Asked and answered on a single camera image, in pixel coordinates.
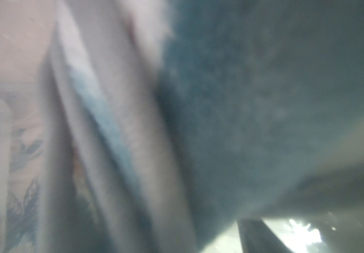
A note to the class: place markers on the teal bear print blanket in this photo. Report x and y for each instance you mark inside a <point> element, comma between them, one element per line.
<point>168,120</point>

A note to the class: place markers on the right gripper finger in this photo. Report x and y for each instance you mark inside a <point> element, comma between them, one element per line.
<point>256,237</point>

